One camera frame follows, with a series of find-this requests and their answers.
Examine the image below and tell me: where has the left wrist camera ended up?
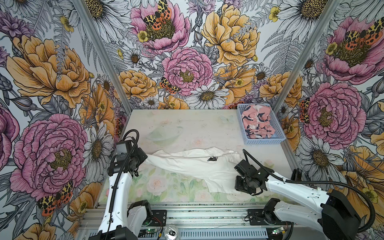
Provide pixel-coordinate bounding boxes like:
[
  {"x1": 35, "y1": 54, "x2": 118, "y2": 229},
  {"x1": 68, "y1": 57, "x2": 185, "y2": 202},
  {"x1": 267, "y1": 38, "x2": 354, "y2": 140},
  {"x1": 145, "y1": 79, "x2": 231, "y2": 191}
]
[{"x1": 108, "y1": 140, "x2": 133, "y2": 176}]

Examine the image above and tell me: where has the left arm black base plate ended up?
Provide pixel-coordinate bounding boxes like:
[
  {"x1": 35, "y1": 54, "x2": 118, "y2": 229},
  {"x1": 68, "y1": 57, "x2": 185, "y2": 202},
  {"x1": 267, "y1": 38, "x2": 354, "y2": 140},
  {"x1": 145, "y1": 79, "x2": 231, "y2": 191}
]
[{"x1": 143, "y1": 210, "x2": 168, "y2": 227}]

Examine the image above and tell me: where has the pink patterned garment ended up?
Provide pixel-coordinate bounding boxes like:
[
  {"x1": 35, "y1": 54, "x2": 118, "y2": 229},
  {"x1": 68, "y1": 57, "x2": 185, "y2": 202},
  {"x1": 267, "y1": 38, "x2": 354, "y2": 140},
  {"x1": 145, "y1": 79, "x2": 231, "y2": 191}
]
[{"x1": 241, "y1": 105, "x2": 276, "y2": 139}]

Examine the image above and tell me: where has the left aluminium corner post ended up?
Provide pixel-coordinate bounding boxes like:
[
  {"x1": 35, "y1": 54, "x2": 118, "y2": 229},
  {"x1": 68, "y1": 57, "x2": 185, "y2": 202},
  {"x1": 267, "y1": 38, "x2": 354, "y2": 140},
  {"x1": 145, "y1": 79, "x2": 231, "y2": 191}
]
[{"x1": 74, "y1": 1, "x2": 133, "y2": 118}]

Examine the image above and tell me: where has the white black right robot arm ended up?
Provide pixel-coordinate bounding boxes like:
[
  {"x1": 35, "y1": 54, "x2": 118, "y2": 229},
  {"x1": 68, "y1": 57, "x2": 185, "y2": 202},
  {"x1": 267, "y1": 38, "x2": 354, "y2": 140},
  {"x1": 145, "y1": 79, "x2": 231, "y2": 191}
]
[{"x1": 235, "y1": 160, "x2": 362, "y2": 240}]

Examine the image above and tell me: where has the grey slotted cable duct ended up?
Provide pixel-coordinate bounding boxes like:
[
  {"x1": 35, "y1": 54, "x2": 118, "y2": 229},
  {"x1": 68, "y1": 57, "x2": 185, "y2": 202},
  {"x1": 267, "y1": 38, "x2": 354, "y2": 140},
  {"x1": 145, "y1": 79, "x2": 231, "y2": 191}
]
[{"x1": 119, "y1": 227, "x2": 269, "y2": 240}]

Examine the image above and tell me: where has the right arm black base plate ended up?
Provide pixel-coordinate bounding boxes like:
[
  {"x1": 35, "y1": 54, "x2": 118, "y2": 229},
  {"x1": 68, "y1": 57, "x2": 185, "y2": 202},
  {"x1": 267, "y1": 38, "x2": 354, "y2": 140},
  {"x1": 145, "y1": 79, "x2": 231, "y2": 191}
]
[{"x1": 244, "y1": 209, "x2": 291, "y2": 226}]

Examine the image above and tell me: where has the right aluminium corner post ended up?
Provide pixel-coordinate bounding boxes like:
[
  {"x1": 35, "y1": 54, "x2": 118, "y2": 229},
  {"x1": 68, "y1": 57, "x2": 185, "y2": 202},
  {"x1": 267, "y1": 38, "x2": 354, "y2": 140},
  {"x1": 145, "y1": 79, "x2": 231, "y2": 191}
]
[{"x1": 273, "y1": 0, "x2": 342, "y2": 111}]

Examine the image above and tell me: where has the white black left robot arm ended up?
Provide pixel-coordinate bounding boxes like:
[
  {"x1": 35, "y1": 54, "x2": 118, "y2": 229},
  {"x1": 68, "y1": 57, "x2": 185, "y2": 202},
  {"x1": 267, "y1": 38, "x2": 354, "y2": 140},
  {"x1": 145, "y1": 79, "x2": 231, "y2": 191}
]
[{"x1": 89, "y1": 148, "x2": 152, "y2": 240}]

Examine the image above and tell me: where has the white t-shirt with robot print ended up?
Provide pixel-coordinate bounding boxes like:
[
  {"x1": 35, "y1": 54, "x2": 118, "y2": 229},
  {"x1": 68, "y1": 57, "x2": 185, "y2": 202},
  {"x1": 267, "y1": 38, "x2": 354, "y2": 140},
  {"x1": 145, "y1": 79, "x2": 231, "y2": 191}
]
[{"x1": 145, "y1": 147, "x2": 241, "y2": 194}]

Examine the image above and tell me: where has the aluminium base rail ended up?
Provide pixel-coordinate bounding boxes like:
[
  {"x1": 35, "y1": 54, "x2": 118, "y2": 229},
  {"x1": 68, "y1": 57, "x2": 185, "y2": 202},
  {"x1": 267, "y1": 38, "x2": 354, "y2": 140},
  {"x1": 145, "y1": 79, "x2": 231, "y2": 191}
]
[{"x1": 77, "y1": 202, "x2": 331, "y2": 230}]

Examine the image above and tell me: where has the aluminium corner post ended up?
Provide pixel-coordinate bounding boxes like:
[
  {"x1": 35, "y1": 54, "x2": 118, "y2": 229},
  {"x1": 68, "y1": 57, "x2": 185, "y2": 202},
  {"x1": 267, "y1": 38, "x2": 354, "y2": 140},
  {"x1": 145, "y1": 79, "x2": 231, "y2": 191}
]
[
  {"x1": 273, "y1": 0, "x2": 342, "y2": 111},
  {"x1": 74, "y1": 1, "x2": 133, "y2": 118}
]

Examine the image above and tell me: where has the light blue perforated laundry basket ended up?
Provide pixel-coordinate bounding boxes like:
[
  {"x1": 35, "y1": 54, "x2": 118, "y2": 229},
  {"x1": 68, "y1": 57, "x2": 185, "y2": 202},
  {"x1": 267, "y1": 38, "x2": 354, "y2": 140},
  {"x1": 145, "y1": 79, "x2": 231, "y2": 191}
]
[{"x1": 237, "y1": 104, "x2": 286, "y2": 145}]

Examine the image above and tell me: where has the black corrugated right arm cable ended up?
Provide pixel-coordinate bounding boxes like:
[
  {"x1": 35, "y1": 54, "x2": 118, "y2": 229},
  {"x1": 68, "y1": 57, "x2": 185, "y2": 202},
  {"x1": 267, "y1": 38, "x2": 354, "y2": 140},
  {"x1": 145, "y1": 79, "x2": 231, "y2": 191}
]
[{"x1": 242, "y1": 149, "x2": 376, "y2": 233}]

